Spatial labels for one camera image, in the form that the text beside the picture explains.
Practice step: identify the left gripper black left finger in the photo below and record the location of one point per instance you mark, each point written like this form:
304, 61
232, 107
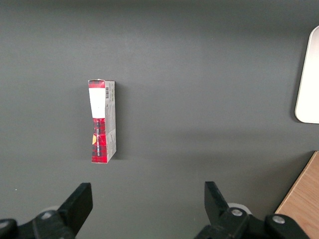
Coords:
74, 211

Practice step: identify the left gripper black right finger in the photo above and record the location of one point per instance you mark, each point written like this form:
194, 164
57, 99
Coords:
216, 209

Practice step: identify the white rectangular tray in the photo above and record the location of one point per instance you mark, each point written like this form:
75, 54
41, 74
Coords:
309, 87

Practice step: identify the red plaid cardboard box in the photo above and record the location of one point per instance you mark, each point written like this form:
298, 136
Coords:
99, 139

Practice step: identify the wooden board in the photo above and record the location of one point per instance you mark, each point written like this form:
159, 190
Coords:
304, 199

